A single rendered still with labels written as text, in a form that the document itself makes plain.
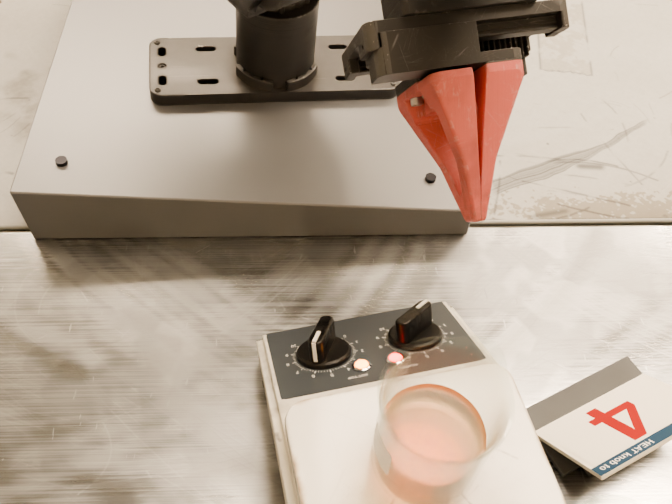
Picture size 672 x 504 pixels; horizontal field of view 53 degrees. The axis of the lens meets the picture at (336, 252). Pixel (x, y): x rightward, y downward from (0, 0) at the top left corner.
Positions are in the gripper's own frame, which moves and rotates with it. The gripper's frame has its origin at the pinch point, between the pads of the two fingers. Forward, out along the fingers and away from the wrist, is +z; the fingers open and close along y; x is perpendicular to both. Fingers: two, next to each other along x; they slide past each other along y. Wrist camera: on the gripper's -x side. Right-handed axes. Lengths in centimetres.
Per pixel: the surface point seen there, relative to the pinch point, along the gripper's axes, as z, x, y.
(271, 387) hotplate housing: 8.3, 4.2, -11.7
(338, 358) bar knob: 7.4, 4.2, -7.7
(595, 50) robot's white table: -12.4, 27.8, 25.3
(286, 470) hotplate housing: 11.5, -0.2, -11.8
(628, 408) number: 13.9, 4.0, 9.4
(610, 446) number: 14.9, 1.5, 6.5
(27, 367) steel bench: 5.9, 12.8, -26.8
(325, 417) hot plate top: 9.1, -1.0, -9.5
